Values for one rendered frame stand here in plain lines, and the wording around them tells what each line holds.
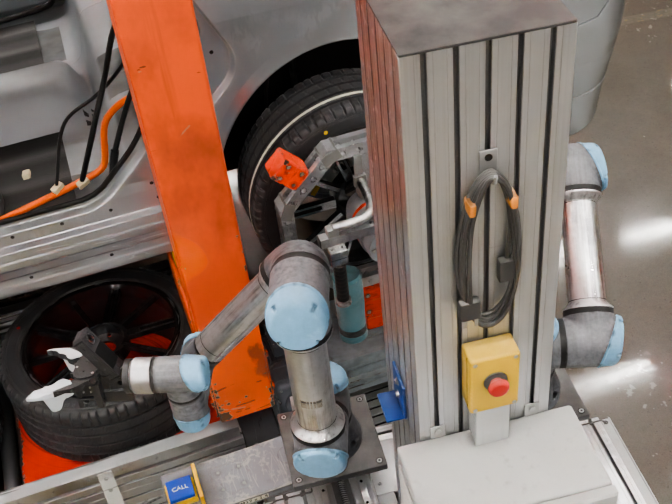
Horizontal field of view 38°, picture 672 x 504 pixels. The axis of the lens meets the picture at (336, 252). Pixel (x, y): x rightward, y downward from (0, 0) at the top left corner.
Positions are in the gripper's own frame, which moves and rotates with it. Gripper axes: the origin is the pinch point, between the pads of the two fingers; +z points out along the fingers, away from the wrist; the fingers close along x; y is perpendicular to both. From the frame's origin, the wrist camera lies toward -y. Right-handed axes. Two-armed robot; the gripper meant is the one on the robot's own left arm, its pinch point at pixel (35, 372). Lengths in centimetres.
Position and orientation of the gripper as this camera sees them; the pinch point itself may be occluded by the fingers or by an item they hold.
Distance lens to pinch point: 210.9
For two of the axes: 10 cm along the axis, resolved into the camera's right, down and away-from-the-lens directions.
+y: 0.9, 8.3, 5.5
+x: 0.4, -5.5, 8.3
